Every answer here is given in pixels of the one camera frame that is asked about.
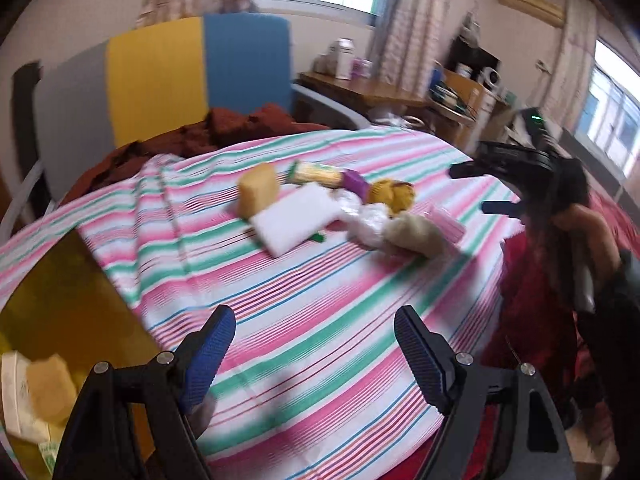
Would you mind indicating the person's right forearm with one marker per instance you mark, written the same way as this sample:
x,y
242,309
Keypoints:
x,y
617,340

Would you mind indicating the wall air conditioner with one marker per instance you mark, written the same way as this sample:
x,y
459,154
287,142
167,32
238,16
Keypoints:
x,y
530,6

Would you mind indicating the white foam block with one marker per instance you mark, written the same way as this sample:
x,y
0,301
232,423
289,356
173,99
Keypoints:
x,y
295,217

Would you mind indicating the white carton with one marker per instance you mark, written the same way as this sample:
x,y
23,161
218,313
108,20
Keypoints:
x,y
341,59

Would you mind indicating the small white fan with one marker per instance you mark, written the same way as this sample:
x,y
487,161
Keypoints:
x,y
490,80

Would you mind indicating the beige cloth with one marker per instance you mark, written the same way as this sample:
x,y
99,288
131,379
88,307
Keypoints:
x,y
415,235

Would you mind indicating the side window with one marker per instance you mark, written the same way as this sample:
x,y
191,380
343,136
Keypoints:
x,y
612,105

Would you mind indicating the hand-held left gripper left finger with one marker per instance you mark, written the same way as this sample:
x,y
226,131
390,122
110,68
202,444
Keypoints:
x,y
210,355

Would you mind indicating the person's right hand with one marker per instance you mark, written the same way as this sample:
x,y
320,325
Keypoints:
x,y
590,235

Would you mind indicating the purple packet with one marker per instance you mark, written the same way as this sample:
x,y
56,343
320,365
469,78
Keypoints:
x,y
357,182

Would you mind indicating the pink green striped bed sheet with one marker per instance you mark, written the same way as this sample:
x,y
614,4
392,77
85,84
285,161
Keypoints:
x,y
300,310

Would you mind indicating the white paper packet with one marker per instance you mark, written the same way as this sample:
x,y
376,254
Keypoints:
x,y
15,400

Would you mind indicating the biscuit packet with green edge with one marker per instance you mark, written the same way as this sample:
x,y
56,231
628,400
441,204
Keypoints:
x,y
317,173

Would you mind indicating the black monitor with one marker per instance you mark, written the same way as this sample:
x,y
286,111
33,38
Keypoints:
x,y
472,57

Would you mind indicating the white plastic bag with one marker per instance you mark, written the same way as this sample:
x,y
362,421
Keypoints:
x,y
362,222

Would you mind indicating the grey chair armrest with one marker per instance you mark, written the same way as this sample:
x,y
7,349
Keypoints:
x,y
325,105

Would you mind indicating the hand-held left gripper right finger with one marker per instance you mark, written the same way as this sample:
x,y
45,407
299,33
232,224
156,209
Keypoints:
x,y
420,355

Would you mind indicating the brown blanket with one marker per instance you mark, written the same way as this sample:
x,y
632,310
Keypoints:
x,y
225,130

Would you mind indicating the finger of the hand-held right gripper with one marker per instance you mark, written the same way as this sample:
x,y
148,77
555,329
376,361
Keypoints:
x,y
502,208
465,170

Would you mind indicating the wooden shelf unit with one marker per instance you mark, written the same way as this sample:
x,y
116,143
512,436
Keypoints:
x,y
475,105

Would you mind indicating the wooden desk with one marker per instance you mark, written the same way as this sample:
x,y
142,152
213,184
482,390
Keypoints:
x,y
360,90

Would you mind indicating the yellow sponge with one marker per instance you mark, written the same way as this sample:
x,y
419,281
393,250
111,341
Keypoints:
x,y
257,190
47,385

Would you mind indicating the pink box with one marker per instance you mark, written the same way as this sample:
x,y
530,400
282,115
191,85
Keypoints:
x,y
447,225

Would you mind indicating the grey yellow blue chair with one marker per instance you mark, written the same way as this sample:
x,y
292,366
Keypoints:
x,y
150,85

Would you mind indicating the yellow box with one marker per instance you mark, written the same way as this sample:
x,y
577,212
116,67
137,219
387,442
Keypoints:
x,y
65,300

